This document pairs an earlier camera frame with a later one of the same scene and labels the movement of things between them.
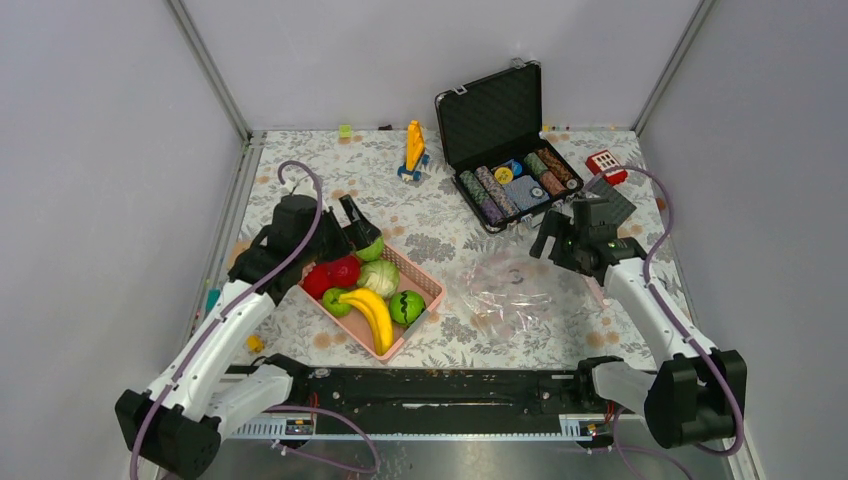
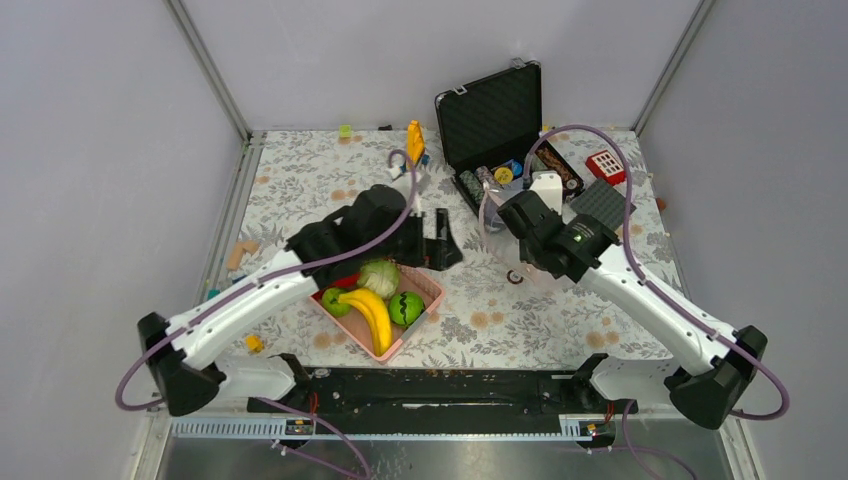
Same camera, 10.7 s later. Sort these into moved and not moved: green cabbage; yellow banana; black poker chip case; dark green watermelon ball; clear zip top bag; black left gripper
Moved: clear zip top bag; black left gripper
Not moved: black poker chip case; green cabbage; yellow banana; dark green watermelon ball
